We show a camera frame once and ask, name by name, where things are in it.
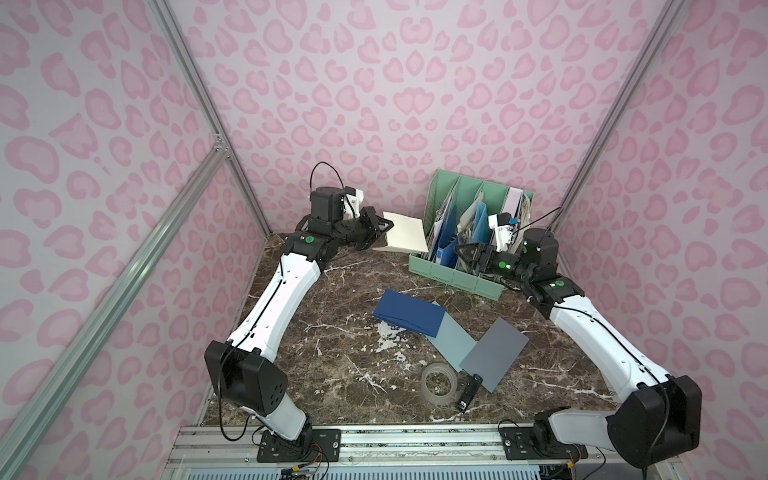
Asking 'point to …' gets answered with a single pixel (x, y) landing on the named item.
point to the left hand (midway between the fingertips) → (396, 218)
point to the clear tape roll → (439, 383)
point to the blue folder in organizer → (480, 230)
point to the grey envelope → (494, 353)
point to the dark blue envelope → (409, 312)
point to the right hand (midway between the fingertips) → (456, 250)
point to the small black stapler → (470, 392)
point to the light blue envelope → (452, 340)
